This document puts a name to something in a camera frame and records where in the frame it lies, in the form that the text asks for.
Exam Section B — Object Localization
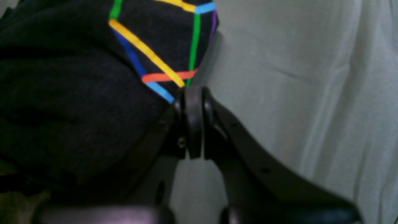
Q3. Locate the dark grey t-shirt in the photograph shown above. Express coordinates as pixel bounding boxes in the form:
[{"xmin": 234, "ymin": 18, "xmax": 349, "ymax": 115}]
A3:
[{"xmin": 0, "ymin": 0, "xmax": 219, "ymax": 196}]

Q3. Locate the light green table cloth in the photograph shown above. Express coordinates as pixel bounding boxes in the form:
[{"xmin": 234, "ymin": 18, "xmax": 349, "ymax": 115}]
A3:
[{"xmin": 193, "ymin": 0, "xmax": 398, "ymax": 224}]

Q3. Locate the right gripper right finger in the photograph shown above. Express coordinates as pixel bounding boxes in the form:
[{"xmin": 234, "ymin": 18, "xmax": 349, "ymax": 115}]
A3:
[{"xmin": 202, "ymin": 88, "xmax": 363, "ymax": 224}]

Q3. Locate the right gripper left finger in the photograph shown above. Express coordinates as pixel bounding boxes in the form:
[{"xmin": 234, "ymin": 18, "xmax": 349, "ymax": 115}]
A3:
[{"xmin": 31, "ymin": 86, "xmax": 203, "ymax": 224}]

